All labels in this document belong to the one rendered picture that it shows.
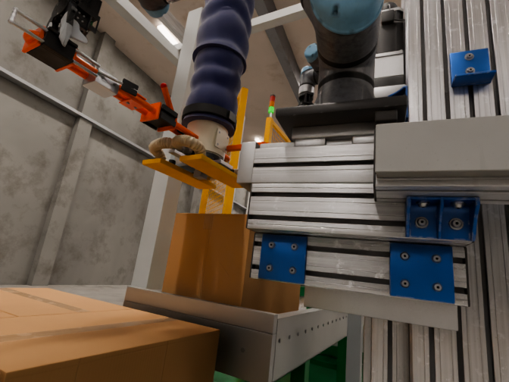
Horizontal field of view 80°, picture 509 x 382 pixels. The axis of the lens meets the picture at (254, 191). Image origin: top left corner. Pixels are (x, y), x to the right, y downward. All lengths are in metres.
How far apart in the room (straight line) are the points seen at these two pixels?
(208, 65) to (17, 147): 5.76
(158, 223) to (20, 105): 4.98
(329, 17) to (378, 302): 0.51
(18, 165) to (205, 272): 5.82
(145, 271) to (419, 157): 2.16
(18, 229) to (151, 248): 4.68
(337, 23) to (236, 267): 0.88
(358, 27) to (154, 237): 2.05
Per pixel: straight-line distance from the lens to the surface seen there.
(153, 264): 2.38
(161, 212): 2.39
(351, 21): 0.58
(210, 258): 1.25
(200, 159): 1.02
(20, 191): 6.82
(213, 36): 1.40
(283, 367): 1.19
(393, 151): 0.43
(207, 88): 1.26
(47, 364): 0.69
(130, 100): 1.01
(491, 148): 0.45
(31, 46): 0.93
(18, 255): 6.91
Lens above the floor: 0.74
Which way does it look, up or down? 15 degrees up
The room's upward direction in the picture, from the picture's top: 7 degrees clockwise
